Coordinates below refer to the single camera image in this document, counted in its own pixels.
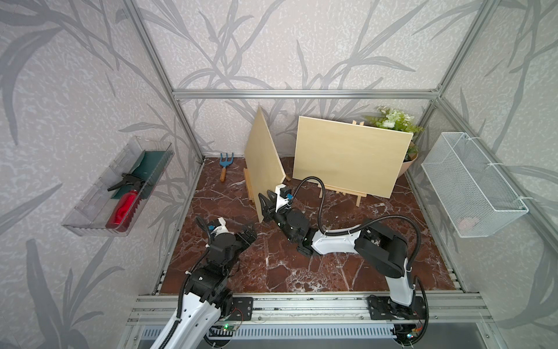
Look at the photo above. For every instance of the wooden easel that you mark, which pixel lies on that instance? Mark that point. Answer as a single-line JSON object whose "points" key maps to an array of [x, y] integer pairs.
{"points": [[262, 180], [344, 192]]}

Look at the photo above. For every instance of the blue garden hand rake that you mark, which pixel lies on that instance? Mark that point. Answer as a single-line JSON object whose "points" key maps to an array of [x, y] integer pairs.
{"points": [[225, 161]]}

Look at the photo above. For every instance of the plywood board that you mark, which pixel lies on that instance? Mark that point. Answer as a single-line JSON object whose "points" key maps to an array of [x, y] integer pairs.
{"points": [[380, 170], [260, 150]]}

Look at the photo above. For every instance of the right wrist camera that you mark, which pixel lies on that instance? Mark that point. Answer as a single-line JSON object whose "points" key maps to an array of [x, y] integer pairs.
{"points": [[284, 198]]}

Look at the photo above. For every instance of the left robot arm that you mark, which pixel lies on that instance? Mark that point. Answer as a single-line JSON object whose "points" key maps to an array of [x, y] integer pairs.
{"points": [[204, 297]]}

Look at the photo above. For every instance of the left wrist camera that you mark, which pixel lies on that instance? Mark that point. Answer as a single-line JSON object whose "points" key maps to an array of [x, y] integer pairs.
{"points": [[218, 226]]}

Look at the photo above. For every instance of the green sheet in tray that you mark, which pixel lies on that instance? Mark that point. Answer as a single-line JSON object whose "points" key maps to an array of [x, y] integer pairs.
{"points": [[149, 167]]}

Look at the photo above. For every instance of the red spray bottle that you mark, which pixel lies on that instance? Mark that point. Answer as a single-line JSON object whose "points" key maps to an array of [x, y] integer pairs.
{"points": [[121, 218]]}

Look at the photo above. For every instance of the potted plant with flowers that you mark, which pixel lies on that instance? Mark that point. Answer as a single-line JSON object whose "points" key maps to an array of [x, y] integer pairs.
{"points": [[401, 125]]}

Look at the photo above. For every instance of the aluminium cage frame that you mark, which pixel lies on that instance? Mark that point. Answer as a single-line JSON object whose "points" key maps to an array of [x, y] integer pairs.
{"points": [[500, 88]]}

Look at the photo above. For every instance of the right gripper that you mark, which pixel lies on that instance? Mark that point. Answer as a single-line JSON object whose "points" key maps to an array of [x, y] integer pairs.
{"points": [[268, 211]]}

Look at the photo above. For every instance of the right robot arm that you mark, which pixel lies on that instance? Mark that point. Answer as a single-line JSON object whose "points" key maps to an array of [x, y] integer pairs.
{"points": [[381, 247]]}

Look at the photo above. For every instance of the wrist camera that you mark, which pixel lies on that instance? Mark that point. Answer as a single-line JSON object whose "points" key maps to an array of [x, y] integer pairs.
{"points": [[218, 226], [284, 198]]}

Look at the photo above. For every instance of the clear plastic wall tray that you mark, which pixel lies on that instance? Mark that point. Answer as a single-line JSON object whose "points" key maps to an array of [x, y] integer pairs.
{"points": [[112, 205]]}

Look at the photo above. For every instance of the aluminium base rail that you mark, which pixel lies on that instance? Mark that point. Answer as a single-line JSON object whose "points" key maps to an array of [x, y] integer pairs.
{"points": [[456, 318]]}

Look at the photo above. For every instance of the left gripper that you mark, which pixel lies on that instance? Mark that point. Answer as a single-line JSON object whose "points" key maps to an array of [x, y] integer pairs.
{"points": [[246, 243]]}

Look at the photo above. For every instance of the white wire mesh basket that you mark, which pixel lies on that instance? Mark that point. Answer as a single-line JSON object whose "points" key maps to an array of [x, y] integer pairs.
{"points": [[477, 198]]}

